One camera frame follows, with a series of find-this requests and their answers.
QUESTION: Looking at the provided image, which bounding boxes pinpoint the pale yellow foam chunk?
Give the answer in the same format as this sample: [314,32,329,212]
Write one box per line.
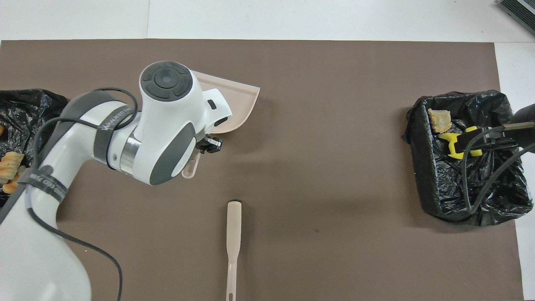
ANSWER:
[427,108,453,134]

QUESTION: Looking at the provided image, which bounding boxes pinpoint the beige hand brush black bristles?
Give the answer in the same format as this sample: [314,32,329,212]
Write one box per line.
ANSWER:
[226,201,243,301]

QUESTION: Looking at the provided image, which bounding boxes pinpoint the brown table mat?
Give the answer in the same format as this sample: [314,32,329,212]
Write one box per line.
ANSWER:
[0,39,525,301]

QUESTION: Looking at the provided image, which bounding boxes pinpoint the notched yellow sponge piece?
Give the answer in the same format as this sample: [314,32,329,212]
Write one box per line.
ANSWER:
[438,133,464,160]

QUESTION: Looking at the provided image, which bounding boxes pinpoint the pale foam lump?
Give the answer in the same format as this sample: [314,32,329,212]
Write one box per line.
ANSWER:
[2,176,21,195]

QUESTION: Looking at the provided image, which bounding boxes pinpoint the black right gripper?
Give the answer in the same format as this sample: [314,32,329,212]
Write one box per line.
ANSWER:
[456,125,519,155]

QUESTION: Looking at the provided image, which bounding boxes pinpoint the beige plastic dustpan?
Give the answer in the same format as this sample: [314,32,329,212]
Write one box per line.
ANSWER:
[181,70,260,179]

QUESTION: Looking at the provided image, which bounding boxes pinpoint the dark ribbed device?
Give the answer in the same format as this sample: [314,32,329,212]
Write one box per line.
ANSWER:
[498,0,535,36]

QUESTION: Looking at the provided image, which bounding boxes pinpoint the black bag lined bin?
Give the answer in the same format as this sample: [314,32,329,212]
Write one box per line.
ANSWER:
[402,89,534,227]
[0,88,69,209]

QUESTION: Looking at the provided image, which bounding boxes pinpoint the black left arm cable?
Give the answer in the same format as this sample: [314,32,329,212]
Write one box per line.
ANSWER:
[0,87,138,301]

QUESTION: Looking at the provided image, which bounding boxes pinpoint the beige foam chunk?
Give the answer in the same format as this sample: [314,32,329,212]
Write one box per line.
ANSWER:
[0,151,25,184]

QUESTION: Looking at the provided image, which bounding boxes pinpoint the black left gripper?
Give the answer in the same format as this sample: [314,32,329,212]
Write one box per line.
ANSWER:
[195,136,224,155]

